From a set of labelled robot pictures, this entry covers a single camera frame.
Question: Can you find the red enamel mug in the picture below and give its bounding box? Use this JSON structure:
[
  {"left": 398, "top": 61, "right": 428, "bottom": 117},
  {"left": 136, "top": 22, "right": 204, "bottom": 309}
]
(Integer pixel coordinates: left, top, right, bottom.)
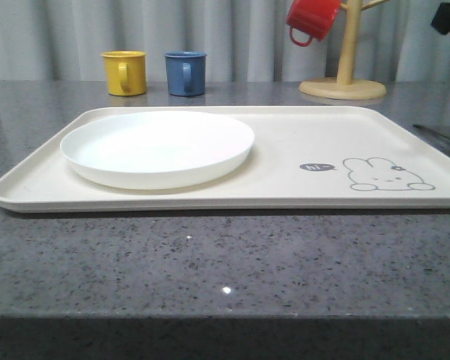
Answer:
[{"left": 286, "top": 0, "right": 341, "bottom": 47}]

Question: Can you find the silver metal chopstick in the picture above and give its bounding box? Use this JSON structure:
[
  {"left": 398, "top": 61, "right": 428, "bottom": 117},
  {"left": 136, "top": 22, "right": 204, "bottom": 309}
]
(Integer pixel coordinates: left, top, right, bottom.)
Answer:
[{"left": 413, "top": 124, "right": 450, "bottom": 146}]

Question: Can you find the cream rabbit serving tray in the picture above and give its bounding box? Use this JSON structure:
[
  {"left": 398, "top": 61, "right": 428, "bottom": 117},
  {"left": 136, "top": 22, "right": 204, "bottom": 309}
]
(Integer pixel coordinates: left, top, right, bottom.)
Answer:
[{"left": 0, "top": 106, "right": 450, "bottom": 213}]

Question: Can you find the yellow enamel mug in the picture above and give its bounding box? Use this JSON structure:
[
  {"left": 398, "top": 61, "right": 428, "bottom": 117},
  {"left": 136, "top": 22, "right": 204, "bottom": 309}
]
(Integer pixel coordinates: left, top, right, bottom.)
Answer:
[{"left": 100, "top": 50, "right": 148, "bottom": 97}]

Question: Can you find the blue enamel mug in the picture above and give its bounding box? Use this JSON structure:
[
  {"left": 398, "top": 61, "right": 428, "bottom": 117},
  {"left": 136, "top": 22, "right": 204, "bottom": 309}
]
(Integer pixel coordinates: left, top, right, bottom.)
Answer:
[{"left": 164, "top": 51, "right": 207, "bottom": 97}]

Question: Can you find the grey pleated curtain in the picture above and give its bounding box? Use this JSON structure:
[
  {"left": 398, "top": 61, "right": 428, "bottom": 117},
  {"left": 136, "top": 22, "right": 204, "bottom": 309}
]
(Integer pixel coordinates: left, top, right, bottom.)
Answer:
[{"left": 0, "top": 1, "right": 450, "bottom": 82}]

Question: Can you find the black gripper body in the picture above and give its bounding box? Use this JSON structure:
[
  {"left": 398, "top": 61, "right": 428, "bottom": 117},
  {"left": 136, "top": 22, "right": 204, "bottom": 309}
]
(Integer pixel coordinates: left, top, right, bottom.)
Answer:
[{"left": 431, "top": 2, "right": 450, "bottom": 35}]

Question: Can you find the white round plate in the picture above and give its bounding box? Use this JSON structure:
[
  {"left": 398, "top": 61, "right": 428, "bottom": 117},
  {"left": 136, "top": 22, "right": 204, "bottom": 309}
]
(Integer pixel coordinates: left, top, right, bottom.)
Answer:
[{"left": 60, "top": 110, "right": 255, "bottom": 190}]

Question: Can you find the wooden mug tree stand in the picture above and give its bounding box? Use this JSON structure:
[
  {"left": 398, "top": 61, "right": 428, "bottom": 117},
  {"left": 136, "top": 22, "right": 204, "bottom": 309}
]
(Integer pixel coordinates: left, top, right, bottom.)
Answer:
[{"left": 298, "top": 0, "right": 387, "bottom": 100}]

